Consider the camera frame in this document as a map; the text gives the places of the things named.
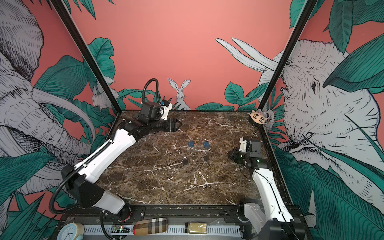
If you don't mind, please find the cartoon face sticker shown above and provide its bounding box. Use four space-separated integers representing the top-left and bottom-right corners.
249 110 269 125

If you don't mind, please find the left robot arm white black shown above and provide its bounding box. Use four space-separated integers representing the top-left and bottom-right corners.
49 79 182 222

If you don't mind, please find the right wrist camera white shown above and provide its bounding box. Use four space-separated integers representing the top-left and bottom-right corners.
239 138 248 153

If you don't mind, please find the gold rectangular box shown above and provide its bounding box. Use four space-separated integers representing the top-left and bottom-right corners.
185 222 208 235

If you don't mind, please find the black front rail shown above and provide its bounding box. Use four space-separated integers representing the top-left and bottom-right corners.
59 204 304 224

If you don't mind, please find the white round clock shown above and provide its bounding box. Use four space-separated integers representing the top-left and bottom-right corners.
57 223 85 240

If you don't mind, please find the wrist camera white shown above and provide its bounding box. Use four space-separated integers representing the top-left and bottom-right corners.
239 138 248 153
161 101 173 120

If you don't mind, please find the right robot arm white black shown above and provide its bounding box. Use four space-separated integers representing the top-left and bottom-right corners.
228 137 306 240

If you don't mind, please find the small circuit board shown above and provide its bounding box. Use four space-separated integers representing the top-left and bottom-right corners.
112 225 131 234

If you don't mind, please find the plaid cylindrical case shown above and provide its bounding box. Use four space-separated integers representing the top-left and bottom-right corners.
133 218 168 236

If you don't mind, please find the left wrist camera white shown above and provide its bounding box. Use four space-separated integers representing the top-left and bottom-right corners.
161 101 173 120

